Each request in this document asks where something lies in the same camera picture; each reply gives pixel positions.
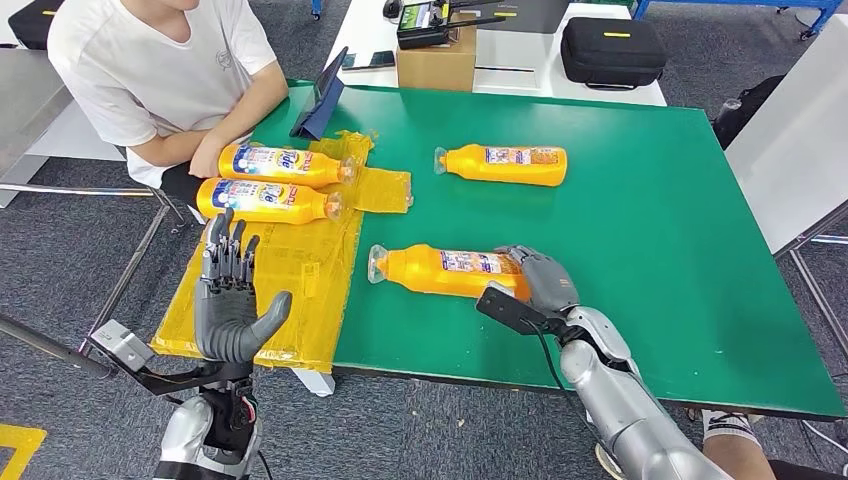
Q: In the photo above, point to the person's left forearm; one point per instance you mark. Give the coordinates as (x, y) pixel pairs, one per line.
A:
(255, 106)

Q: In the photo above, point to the person's right forearm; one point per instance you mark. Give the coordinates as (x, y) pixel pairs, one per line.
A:
(162, 156)

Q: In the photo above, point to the grey metal table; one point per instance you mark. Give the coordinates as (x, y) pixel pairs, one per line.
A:
(26, 99)

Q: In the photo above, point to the black smartphone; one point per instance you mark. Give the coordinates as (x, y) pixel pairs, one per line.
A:
(368, 61)

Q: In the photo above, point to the black bag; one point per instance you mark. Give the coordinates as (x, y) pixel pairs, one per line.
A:
(33, 23)

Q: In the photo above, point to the black computer mouse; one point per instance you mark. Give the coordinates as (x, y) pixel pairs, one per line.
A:
(392, 8)

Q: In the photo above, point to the white table foot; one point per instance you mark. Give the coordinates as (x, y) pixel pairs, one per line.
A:
(314, 383)

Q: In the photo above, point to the black carrying case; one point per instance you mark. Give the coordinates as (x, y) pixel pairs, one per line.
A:
(613, 53)

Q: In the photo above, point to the brown cardboard box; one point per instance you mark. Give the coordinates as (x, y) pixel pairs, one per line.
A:
(437, 66)

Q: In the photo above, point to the yellow taped cardboard mat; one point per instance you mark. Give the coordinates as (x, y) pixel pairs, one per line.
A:
(298, 278)

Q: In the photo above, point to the tablet in blue case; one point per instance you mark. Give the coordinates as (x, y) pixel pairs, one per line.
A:
(322, 99)

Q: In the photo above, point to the white side table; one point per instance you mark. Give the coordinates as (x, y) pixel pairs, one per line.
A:
(788, 132)

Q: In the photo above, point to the person's left hand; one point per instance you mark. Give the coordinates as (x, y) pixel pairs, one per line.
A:
(205, 159)

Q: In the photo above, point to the grey water bottle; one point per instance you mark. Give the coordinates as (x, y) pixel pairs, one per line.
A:
(727, 111)

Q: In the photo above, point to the black backpack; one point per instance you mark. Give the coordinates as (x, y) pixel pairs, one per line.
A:
(755, 106)

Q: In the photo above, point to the orange detergent bottle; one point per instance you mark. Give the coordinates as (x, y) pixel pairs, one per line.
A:
(503, 167)
(265, 202)
(430, 272)
(285, 166)

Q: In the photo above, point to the dark grey flat case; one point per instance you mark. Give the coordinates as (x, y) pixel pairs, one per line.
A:
(530, 16)

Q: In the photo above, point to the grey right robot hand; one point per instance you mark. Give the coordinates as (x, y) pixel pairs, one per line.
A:
(553, 285)

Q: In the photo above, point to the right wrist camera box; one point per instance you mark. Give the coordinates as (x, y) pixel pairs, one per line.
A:
(510, 308)

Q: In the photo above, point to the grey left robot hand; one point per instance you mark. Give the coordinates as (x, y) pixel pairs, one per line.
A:
(225, 318)

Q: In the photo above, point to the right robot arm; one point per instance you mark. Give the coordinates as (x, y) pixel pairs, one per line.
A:
(629, 411)

